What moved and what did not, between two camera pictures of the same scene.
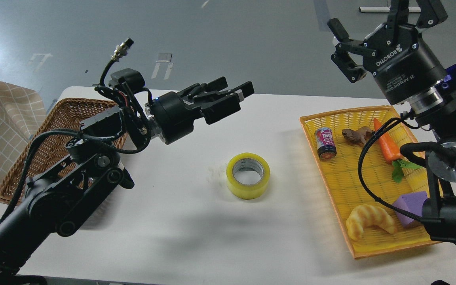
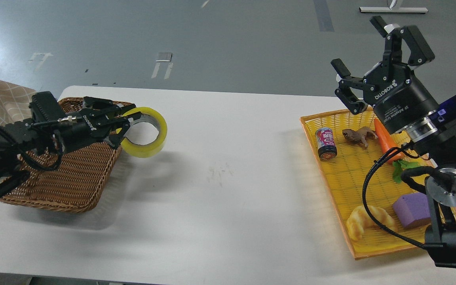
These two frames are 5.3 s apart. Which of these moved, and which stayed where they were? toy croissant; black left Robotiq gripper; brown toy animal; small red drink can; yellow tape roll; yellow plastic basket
Moved: yellow tape roll; black left Robotiq gripper
Stayed: brown toy animal; toy croissant; small red drink can; yellow plastic basket
